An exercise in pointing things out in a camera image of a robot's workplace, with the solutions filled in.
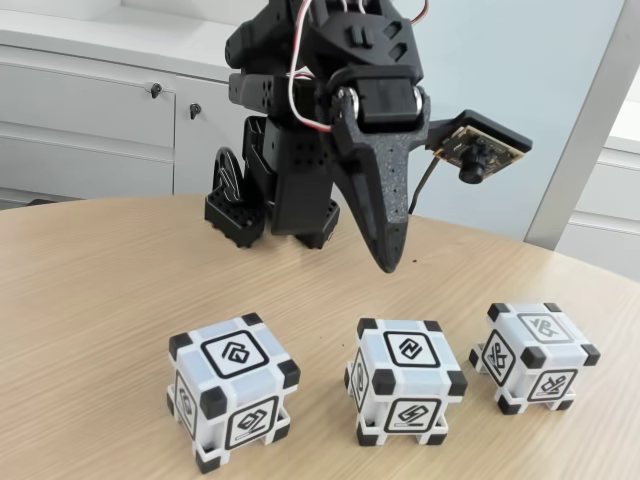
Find white low cabinet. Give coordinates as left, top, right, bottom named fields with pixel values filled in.
left=554, top=119, right=640, bottom=281

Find white cube with letter symbol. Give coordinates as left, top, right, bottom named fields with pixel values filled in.
left=468, top=301, right=602, bottom=416

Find white cabinet with drawers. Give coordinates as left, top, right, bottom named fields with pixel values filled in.
left=0, top=9, right=406, bottom=209

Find white cube with lightning symbol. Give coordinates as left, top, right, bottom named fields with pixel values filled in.
left=343, top=318, right=469, bottom=448

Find black clamp wheel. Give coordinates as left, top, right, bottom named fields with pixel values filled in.
left=213, top=146, right=249, bottom=204

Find gripper camera module with bracket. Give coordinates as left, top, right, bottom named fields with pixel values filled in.
left=424, top=109, right=534, bottom=184

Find white cube with paperclip symbol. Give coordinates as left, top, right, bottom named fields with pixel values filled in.
left=167, top=313, right=302, bottom=475

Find black camera cable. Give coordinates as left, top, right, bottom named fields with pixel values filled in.
left=407, top=154, right=441, bottom=216

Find white red servo cable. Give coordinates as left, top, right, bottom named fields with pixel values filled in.
left=287, top=0, right=334, bottom=134

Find grey metal post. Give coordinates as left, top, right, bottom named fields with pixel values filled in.
left=522, top=0, right=640, bottom=251

